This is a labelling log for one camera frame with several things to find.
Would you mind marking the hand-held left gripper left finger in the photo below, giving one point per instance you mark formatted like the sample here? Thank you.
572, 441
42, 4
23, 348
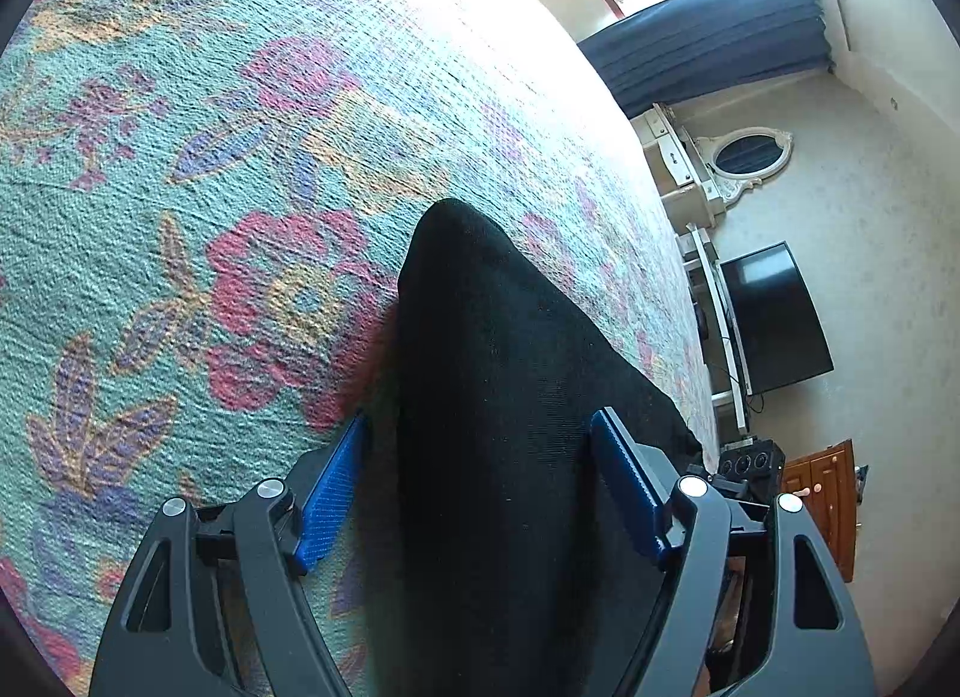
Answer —
330, 494

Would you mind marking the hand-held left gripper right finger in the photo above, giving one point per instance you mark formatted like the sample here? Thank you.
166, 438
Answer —
626, 472

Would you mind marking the black pants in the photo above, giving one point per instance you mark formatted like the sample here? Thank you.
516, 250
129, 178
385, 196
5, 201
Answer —
495, 404

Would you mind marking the black speaker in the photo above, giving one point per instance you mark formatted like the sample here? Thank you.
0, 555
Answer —
750, 468

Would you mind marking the white television stand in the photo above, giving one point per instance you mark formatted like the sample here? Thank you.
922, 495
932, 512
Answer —
712, 292

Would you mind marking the brown wooden cabinet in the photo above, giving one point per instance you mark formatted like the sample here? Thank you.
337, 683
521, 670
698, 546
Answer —
825, 509

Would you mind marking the black flat television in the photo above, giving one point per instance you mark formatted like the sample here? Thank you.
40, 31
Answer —
780, 322

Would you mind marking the cream dressing table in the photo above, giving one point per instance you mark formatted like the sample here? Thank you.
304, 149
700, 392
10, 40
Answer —
671, 172

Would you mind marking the white oval vanity mirror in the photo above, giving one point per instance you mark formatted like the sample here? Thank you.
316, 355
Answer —
746, 155

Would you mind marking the floral quilted bedspread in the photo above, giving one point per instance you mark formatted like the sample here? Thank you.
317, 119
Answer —
187, 142

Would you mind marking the dark blue curtain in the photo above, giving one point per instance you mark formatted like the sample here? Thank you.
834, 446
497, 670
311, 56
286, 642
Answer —
712, 36

